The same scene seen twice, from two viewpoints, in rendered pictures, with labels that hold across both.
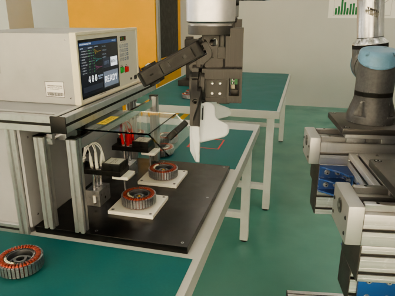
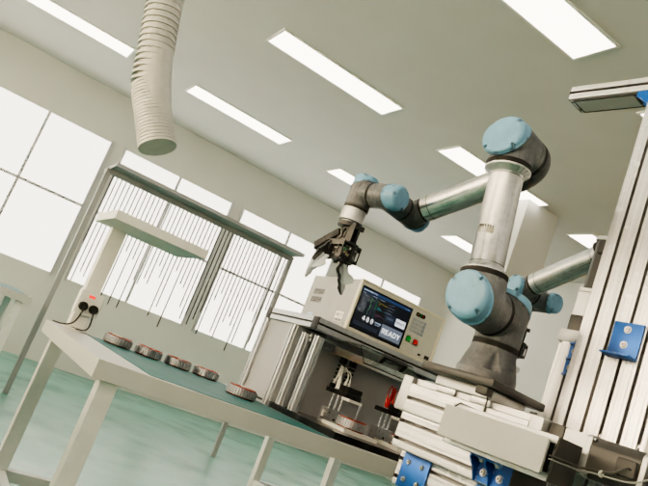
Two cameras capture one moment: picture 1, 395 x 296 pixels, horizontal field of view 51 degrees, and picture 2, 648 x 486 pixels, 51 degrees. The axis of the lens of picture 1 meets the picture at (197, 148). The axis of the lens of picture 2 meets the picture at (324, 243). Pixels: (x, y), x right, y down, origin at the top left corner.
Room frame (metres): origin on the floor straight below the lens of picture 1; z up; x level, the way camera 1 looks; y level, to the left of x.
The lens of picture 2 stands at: (-0.68, -1.44, 0.88)
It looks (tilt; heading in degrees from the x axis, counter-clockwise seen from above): 11 degrees up; 48
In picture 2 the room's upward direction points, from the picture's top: 21 degrees clockwise
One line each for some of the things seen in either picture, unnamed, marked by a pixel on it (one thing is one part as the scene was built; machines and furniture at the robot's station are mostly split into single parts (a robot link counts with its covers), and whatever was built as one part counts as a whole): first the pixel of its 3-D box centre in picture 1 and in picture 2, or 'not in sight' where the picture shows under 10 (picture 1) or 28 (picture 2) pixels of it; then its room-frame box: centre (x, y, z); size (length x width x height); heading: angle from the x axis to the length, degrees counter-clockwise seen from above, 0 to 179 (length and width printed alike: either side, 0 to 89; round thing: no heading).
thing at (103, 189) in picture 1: (98, 194); (331, 416); (1.25, 0.33, 0.80); 0.08 x 0.05 x 0.06; 165
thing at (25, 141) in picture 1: (83, 145); (352, 389); (1.39, 0.41, 0.92); 0.66 x 0.01 x 0.30; 165
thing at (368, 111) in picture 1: (371, 105); not in sight; (1.30, -0.56, 1.09); 0.15 x 0.15 x 0.10
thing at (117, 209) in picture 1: (139, 204); (349, 431); (1.21, 0.19, 0.78); 0.15 x 0.15 x 0.01; 75
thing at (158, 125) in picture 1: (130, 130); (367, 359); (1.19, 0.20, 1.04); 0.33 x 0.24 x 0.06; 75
